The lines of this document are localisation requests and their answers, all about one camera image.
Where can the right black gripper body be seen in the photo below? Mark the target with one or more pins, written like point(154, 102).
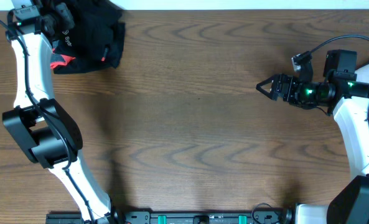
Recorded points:
point(300, 94)

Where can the black base rail green clamps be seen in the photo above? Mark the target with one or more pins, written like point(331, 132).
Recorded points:
point(260, 215)

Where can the folded black garment orange trim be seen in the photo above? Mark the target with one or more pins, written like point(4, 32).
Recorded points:
point(88, 48)

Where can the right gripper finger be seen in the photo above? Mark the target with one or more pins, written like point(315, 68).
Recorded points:
point(271, 94)
point(271, 82)

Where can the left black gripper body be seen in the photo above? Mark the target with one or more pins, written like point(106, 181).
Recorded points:
point(56, 22)

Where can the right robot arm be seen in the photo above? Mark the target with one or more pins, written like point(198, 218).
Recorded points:
point(347, 100)

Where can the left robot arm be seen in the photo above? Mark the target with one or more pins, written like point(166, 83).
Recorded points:
point(42, 129)

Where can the black shirt with white logo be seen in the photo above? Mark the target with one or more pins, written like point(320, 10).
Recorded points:
point(85, 11)

